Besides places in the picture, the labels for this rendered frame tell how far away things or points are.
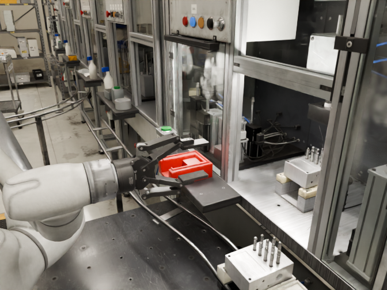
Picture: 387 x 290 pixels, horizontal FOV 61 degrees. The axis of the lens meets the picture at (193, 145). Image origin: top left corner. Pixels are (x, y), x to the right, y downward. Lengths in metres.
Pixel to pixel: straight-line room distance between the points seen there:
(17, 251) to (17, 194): 0.30
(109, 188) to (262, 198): 0.54
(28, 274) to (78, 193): 0.37
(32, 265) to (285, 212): 0.71
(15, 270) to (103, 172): 0.38
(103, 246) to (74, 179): 0.61
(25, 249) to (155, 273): 0.40
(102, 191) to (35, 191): 0.12
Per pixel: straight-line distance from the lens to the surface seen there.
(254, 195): 1.08
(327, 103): 1.02
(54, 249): 1.04
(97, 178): 0.69
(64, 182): 0.68
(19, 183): 0.70
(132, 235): 1.30
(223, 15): 1.03
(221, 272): 0.86
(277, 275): 0.84
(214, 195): 1.07
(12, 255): 0.95
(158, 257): 1.19
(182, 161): 1.20
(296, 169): 1.03
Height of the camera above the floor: 1.47
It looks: 23 degrees down
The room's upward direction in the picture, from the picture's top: straight up
